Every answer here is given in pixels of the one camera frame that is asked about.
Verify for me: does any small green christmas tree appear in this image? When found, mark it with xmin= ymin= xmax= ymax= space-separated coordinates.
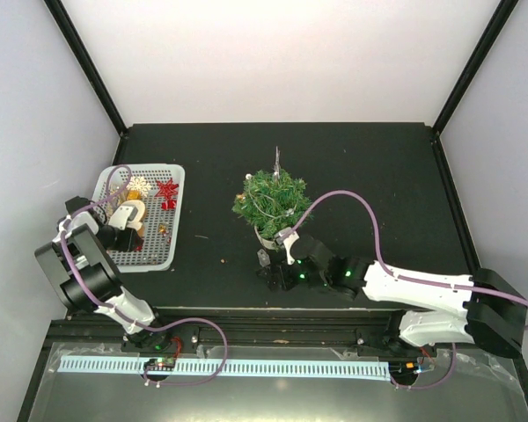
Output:
xmin=231 ymin=170 xmax=312 ymax=250

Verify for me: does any silver red star ornament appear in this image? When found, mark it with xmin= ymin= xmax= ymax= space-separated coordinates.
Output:
xmin=273 ymin=146 xmax=282 ymax=180

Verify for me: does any white bulb light string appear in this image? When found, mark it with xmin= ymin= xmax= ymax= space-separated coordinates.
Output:
xmin=238 ymin=173 xmax=304 ymax=268

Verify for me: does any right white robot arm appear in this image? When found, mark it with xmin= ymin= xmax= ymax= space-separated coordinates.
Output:
xmin=257 ymin=235 xmax=527 ymax=359

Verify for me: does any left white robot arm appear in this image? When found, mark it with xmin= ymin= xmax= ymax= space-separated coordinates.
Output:
xmin=34 ymin=196 xmax=172 ymax=351

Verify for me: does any white round wooden ornament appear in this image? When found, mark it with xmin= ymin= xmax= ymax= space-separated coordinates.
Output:
xmin=123 ymin=200 xmax=147 ymax=232

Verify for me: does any white plastic basket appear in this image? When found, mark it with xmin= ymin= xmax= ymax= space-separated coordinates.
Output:
xmin=92 ymin=164 xmax=186 ymax=273

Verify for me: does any white snowflake ornament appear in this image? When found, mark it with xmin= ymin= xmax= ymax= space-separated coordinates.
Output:
xmin=126 ymin=176 xmax=152 ymax=197

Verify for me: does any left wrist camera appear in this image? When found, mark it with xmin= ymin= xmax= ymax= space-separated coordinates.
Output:
xmin=108 ymin=205 xmax=132 ymax=230

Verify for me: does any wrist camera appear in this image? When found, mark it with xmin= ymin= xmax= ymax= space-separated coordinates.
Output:
xmin=275 ymin=227 xmax=299 ymax=266
xmin=108 ymin=205 xmax=132 ymax=230

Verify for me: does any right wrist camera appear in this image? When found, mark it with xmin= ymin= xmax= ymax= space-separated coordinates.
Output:
xmin=275 ymin=227 xmax=299 ymax=266

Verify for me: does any light blue cable duct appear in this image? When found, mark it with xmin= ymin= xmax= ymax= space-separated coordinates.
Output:
xmin=57 ymin=355 xmax=391 ymax=382

